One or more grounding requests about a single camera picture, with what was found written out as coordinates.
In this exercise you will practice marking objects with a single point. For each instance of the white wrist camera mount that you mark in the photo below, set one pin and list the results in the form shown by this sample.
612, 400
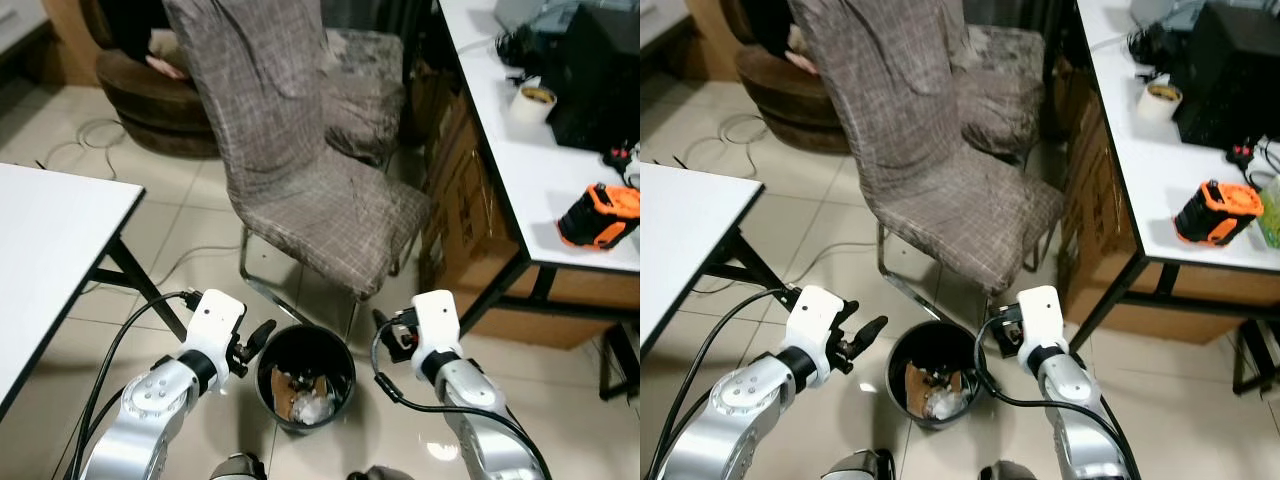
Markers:
437, 322
214, 325
1040, 320
815, 325

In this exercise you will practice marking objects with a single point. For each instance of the crumpled white plastic wrap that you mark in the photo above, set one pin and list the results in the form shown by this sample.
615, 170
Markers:
312, 410
948, 404

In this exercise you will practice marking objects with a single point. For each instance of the black box machine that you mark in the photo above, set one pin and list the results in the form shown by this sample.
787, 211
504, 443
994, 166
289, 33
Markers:
1230, 70
600, 70

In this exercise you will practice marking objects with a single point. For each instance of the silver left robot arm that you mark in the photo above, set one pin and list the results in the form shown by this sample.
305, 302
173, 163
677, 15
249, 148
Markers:
150, 420
740, 420

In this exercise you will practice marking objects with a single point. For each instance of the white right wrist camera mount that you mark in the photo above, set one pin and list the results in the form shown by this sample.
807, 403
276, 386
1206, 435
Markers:
1040, 320
437, 322

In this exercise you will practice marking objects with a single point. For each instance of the brown cardboard scrap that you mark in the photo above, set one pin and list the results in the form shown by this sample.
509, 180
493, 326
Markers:
920, 385
290, 395

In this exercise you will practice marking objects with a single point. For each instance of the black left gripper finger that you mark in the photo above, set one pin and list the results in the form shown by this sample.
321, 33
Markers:
851, 318
873, 331
248, 328
265, 332

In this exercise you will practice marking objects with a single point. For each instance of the brown wooden cabinet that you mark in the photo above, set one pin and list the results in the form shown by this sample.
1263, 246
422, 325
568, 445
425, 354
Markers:
715, 35
72, 35

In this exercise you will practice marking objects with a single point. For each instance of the black metal frame stand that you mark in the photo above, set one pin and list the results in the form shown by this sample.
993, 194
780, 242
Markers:
622, 360
1258, 355

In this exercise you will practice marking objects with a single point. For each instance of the black round rubbish bin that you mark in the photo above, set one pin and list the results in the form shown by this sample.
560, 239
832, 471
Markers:
900, 385
275, 390

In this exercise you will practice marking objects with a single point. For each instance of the robot right leg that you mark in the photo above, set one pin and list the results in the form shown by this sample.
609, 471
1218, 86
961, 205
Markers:
375, 473
1003, 471

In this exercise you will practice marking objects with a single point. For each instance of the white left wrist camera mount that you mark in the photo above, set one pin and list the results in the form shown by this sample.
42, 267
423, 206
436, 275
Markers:
214, 325
815, 325

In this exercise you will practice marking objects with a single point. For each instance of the green packet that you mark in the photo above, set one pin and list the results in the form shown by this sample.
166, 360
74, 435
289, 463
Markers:
1271, 215

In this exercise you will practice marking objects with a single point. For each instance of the red and black plug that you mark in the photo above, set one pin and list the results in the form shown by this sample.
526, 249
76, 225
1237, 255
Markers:
1245, 152
622, 160

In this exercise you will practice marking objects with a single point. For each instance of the person in black clothes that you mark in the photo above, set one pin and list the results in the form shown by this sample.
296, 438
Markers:
770, 25
135, 30

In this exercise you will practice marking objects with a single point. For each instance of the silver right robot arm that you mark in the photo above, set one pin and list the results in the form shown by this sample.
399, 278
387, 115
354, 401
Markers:
1085, 420
485, 430

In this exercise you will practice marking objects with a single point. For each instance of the orange and black power tool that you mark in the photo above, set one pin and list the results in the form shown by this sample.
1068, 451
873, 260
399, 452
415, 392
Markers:
600, 218
1215, 215

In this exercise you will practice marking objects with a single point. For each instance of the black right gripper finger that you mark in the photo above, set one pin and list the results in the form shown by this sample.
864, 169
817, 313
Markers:
381, 320
990, 322

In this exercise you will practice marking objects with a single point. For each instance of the white paper cup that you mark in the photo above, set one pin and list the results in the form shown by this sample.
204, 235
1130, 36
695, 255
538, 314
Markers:
1160, 105
530, 105

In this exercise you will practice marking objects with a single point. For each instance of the small grey checked chair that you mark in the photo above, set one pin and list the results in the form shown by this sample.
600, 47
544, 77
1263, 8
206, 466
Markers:
1000, 95
365, 100

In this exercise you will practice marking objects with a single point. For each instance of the chair with grey checked cover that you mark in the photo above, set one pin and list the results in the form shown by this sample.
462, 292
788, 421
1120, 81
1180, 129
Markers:
270, 130
900, 130

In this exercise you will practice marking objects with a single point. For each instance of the grey flat box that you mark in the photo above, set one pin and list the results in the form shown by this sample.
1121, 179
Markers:
1165, 10
530, 12

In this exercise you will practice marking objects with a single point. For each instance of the white table with black legs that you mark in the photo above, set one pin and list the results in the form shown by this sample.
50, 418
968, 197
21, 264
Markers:
50, 250
1160, 170
530, 170
680, 240

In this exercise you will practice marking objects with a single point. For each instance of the round brown ottoman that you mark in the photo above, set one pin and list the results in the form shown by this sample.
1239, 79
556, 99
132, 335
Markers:
785, 100
150, 105

